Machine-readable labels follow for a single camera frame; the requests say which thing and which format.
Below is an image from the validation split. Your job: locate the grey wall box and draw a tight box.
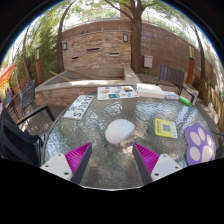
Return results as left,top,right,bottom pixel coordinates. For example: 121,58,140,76
143,54,154,69

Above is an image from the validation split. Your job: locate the white flat box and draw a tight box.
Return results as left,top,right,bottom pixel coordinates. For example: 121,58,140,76
135,83,167,100

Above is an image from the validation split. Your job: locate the thin curved tree trunk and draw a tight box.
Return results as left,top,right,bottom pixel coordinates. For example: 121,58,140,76
54,0,78,74

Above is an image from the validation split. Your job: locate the green bottle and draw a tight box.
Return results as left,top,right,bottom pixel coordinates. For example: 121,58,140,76
178,95,192,107

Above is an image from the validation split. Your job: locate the wooden lantern post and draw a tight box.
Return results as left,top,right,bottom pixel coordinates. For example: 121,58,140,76
34,43,44,84
186,44,196,86

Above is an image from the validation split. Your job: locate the colourful printed sheet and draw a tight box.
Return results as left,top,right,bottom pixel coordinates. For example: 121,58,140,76
96,85,140,101

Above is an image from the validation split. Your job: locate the yellow square card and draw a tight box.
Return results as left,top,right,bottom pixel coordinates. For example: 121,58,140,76
154,118,179,139

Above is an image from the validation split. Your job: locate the stone raised planter bed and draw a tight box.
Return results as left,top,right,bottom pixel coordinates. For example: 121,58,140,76
34,66,143,108

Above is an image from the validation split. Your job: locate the thick tree trunk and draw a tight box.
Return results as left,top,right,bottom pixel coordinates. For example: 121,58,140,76
103,0,148,74

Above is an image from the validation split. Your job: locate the slim tree trunk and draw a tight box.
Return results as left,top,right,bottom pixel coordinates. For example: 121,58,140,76
193,24,207,81

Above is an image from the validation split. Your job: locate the white computer mouse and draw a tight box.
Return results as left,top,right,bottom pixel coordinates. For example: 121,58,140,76
104,118,136,145

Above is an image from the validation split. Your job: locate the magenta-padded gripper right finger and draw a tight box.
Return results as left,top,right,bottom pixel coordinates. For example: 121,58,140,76
132,142,184,186

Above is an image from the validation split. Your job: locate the black metal armchair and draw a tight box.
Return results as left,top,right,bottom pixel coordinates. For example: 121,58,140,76
0,103,56,168

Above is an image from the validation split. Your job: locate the wooden stick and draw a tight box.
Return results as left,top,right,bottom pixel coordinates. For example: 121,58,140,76
49,70,72,82

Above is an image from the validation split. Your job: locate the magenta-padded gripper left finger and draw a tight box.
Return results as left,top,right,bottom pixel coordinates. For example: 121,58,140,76
39,142,93,185

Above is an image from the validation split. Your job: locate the purple paw-shaped mouse pad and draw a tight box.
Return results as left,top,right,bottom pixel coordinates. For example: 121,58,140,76
184,122,216,167

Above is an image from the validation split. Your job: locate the black mesh chair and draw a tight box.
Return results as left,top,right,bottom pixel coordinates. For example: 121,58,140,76
3,79,38,118

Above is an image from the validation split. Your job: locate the orange fabric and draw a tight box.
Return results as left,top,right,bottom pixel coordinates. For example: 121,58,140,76
0,63,17,92

